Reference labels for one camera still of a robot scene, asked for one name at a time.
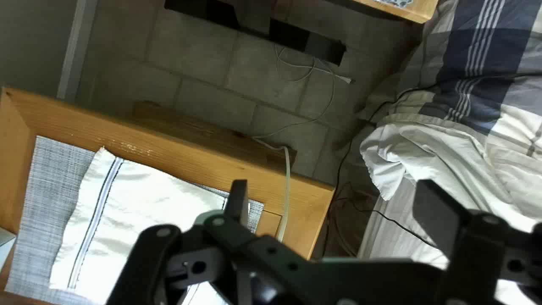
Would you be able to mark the wooden nightstand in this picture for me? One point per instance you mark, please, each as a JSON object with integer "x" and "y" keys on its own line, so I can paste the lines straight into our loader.
{"x": 170, "y": 154}

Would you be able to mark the white grey striped towel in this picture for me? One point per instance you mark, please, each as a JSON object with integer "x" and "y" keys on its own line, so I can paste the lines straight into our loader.
{"x": 51, "y": 187}

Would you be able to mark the blue plaid duvet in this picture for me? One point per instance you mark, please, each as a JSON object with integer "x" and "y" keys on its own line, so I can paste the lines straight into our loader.
{"x": 485, "y": 51}

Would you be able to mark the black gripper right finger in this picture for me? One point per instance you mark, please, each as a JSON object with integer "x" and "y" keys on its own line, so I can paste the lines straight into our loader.
{"x": 485, "y": 254}

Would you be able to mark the white baseboard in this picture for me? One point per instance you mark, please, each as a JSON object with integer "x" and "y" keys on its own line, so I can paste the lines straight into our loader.
{"x": 77, "y": 44}

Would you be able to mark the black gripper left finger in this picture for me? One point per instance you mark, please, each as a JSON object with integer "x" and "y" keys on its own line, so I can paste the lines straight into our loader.
{"x": 170, "y": 254}

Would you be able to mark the white towel with blue stripes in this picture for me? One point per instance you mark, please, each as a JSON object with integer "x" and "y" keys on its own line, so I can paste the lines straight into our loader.
{"x": 141, "y": 214}

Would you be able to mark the crumpled white sheet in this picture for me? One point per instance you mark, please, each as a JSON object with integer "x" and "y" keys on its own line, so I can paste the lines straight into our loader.
{"x": 451, "y": 153}

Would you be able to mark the black table frame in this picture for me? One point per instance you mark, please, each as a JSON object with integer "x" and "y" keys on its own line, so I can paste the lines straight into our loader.
{"x": 294, "y": 36}

